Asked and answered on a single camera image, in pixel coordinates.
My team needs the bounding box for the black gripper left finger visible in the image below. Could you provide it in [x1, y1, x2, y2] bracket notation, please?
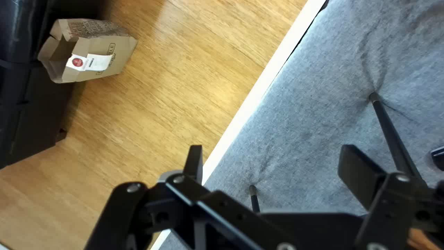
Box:
[183, 145, 202, 184]

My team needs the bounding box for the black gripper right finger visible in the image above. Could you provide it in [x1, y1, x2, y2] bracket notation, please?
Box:
[337, 145, 386, 210]

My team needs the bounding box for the small open cardboard box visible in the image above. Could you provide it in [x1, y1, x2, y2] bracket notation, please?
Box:
[37, 19, 137, 84]

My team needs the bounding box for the black table leg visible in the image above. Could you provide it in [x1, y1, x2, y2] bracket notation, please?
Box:
[369, 94, 426, 185]

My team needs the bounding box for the grey mattress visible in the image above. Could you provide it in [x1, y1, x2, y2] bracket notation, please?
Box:
[205, 0, 444, 216]

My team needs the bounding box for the black furniture on floor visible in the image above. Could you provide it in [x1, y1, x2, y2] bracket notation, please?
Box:
[0, 0, 107, 169]

